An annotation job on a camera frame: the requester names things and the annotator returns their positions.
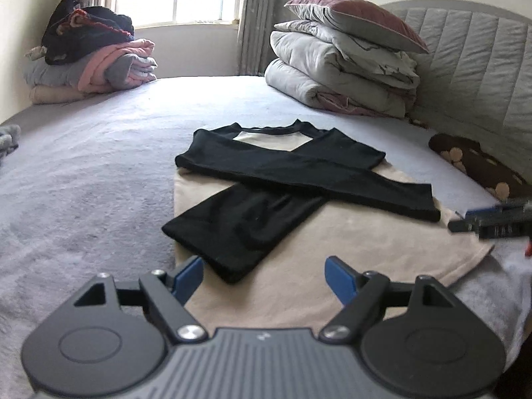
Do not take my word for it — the folded grey pink comforter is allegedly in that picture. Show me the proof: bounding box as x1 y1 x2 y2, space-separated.
265 31 418 118

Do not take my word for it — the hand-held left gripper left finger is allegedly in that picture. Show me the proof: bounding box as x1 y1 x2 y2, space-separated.
72 255 209 345

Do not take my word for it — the maroon and grey pillow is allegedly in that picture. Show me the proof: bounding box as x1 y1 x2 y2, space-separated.
284 0 430 54

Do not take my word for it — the brown floral blanket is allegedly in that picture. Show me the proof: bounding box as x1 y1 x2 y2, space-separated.
428 133 532 200

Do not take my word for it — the grey quilted headboard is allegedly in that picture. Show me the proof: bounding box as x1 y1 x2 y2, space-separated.
378 0 532 192

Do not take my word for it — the folded printed grey quilt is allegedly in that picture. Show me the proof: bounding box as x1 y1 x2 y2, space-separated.
272 20 420 89

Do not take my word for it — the beige folded blanket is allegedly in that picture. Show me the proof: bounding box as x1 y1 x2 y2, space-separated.
28 85 90 105

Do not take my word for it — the grey folded blanket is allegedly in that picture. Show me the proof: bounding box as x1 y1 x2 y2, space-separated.
23 56 90 90

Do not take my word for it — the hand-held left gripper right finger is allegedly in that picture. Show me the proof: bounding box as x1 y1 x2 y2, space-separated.
318 255 459 345

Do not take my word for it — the grey folded garment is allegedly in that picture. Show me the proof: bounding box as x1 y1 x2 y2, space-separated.
104 54 159 89

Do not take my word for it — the grey fleece garment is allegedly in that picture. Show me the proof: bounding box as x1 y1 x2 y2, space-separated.
0 124 21 167

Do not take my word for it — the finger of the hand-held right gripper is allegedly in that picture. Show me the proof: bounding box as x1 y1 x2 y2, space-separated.
448 211 532 242
465 199 532 218

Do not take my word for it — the dark knitted garment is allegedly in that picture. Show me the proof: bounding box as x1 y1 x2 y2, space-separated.
41 0 136 66

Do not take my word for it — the pink folded garment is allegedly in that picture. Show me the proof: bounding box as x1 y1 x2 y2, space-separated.
78 38 156 94

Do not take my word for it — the beige and black shirt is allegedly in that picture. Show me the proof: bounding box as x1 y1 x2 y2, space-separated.
161 119 495 337

